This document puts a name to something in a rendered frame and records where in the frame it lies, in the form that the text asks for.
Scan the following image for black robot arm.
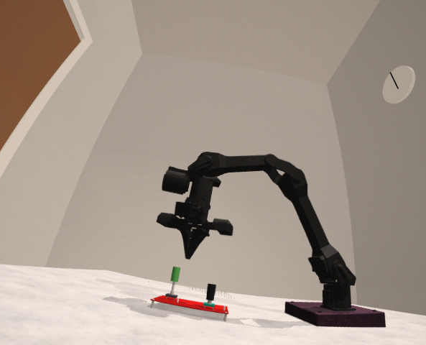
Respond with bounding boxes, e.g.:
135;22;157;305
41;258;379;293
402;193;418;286
162;152;356;311

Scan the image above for red circuit board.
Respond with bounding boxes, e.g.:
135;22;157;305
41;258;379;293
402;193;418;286
150;266;228;322

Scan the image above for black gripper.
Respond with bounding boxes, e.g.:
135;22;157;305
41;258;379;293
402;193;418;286
156;194;233;259

